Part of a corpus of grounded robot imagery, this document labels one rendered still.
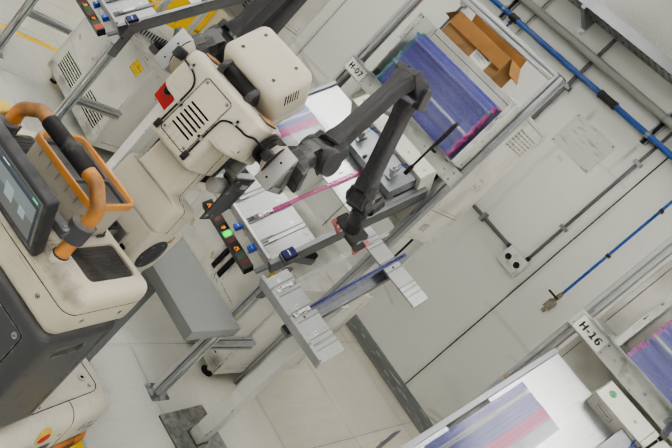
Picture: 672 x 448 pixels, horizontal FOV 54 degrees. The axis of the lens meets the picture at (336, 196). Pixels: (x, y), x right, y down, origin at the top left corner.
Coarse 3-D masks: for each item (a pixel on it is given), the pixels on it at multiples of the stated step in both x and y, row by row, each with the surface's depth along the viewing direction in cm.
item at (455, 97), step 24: (408, 48) 274; (432, 48) 268; (384, 72) 278; (432, 72) 266; (456, 72) 260; (432, 96) 264; (456, 96) 259; (480, 96) 253; (432, 120) 262; (456, 120) 257; (480, 120) 252; (456, 144) 255
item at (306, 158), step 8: (280, 144) 164; (304, 144) 169; (296, 152) 164; (304, 152) 166; (312, 152) 167; (304, 160) 165; (312, 160) 167; (296, 168) 162; (304, 168) 162; (296, 176) 163; (304, 176) 162; (288, 184) 167; (296, 184) 165
